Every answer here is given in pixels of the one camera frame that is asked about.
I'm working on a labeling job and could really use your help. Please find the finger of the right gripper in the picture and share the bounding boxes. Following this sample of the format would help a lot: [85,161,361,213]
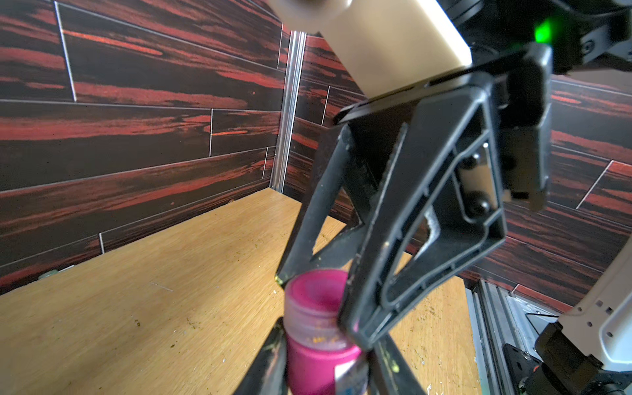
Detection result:
[275,124,375,286]
[339,86,506,351]

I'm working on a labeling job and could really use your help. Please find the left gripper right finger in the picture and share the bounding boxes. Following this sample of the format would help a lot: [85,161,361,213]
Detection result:
[368,335,426,395]

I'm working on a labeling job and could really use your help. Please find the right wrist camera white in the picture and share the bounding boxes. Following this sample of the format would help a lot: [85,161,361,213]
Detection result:
[269,0,472,98]

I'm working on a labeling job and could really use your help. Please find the magenta paint jar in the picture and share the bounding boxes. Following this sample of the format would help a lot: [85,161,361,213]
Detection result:
[282,268,369,395]

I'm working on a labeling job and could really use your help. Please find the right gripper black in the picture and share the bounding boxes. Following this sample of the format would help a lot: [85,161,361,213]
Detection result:
[335,1,631,207]

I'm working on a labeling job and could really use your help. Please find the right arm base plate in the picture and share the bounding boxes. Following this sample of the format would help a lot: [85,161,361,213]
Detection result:
[502,343,541,394]

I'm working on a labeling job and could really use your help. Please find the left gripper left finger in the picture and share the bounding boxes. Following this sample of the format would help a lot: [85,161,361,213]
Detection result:
[233,317,288,395]

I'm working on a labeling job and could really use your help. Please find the aluminium front rail frame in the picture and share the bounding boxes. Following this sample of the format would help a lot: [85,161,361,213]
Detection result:
[466,280,559,394]

